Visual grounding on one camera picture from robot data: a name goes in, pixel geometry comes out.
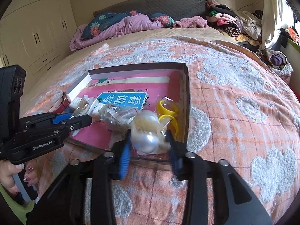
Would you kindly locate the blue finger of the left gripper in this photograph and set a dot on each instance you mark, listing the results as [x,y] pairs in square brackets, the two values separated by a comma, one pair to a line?
[61,117]

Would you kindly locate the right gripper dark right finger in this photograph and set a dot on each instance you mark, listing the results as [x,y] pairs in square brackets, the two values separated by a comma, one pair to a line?
[176,154]

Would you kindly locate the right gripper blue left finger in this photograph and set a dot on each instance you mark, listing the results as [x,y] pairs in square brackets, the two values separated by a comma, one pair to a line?
[124,156]

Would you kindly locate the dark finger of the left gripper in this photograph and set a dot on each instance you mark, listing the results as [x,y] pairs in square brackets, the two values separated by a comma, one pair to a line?
[75,123]

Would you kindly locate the pearl hair clip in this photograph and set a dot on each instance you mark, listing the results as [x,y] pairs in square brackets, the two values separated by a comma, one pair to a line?
[148,133]

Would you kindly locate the clear bag with jewelry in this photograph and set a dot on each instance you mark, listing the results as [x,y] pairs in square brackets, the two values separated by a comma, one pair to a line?
[118,118]

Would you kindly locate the yellow rings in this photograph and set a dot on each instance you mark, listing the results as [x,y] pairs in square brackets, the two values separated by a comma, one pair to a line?
[168,117]

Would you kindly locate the green sleeve forearm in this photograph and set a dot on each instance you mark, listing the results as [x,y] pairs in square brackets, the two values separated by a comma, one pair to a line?
[11,211]

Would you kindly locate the left hand with painted nails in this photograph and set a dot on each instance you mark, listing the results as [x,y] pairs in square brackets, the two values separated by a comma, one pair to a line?
[9,170]

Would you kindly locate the shallow grey cardboard box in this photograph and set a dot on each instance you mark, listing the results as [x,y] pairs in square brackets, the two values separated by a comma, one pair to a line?
[181,107]

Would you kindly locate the pink children's book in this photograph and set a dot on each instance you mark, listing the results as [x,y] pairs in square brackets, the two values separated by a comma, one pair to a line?
[139,91]

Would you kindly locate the cream wardrobe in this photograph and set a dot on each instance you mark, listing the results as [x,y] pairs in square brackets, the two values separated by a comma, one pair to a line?
[36,34]

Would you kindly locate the dark floral pillow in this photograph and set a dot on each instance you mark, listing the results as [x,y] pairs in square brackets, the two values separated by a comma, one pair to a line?
[103,22]

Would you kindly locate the pink blanket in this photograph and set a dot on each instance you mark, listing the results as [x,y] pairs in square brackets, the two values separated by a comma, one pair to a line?
[128,25]

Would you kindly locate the pink fuzzy garment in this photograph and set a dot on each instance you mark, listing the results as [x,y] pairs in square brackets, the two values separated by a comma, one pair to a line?
[196,21]

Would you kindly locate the bag of clothes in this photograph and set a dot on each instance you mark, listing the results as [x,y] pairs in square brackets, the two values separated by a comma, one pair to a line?
[276,60]

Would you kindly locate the pile of clothes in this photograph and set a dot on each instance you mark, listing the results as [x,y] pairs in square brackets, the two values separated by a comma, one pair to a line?
[240,26]

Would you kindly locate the dark grey headboard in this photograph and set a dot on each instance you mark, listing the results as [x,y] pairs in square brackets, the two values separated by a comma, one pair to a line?
[177,9]

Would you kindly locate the clothes on window sill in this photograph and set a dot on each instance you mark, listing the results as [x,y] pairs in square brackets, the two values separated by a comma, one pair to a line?
[289,33]

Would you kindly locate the cream curtain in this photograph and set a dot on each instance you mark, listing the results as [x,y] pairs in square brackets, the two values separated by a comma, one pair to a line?
[277,14]

